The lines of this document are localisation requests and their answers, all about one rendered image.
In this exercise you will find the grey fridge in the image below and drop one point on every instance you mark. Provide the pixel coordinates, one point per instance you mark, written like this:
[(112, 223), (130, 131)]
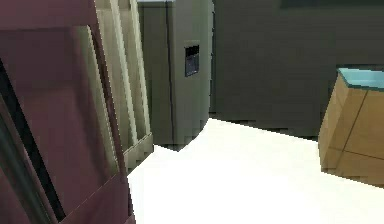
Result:
[(180, 76)]

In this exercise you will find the brown cupboard with blue top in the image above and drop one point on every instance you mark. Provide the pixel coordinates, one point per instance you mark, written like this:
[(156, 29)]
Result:
[(356, 130)]

